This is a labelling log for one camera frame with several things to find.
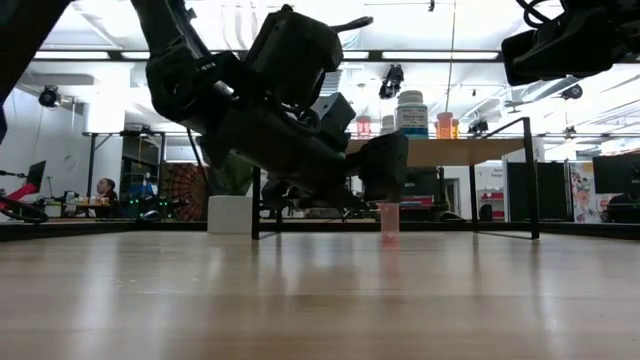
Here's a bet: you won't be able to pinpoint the black partition panel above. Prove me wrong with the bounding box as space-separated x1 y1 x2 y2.
505 161 571 223

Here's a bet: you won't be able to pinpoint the green succulent plant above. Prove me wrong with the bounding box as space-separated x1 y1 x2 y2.
212 149 256 197

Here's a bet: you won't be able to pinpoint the ceiling light strip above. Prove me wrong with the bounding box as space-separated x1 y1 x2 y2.
381 49 501 61
33 49 112 61

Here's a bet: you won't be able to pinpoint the red and black equipment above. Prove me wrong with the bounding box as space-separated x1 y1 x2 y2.
0 168 50 225

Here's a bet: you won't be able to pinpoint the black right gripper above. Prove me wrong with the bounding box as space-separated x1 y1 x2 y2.
562 0 640 64

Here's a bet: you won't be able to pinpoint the large orange bottle white cap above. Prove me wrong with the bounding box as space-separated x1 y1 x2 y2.
434 111 454 140

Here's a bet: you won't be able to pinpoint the black metal rack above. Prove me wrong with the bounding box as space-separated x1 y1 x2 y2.
82 130 167 221

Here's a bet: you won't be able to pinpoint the white plant pot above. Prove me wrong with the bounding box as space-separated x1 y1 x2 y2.
207 194 254 235

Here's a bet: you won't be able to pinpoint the black computer monitor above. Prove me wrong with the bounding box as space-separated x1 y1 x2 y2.
592 152 640 196
25 159 48 194

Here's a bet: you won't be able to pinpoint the small pink bottle white cap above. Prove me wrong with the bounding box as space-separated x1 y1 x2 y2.
376 201 402 246

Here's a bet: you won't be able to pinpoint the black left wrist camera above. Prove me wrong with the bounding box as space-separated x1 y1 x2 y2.
243 4 346 109

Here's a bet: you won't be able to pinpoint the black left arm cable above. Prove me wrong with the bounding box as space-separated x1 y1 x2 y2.
327 15 375 34

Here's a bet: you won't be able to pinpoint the cluttered desk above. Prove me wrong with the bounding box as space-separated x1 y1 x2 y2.
43 192 126 220

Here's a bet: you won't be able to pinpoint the black office chair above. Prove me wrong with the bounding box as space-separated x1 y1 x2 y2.
602 192 640 225

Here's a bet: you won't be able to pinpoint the wooden shelf black metal legs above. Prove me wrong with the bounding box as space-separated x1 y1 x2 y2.
251 117 541 241

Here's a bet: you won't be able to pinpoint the floral wall poster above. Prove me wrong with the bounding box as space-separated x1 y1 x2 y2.
569 162 604 224

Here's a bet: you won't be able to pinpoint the person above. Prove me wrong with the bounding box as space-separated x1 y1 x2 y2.
94 177 124 219

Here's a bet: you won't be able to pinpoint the red storage bins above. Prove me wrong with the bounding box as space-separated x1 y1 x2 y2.
477 187 506 221

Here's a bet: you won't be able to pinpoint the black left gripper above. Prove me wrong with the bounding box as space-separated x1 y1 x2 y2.
199 94 410 211

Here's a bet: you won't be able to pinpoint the orange mandala tapestry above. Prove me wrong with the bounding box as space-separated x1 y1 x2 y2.
164 162 209 222

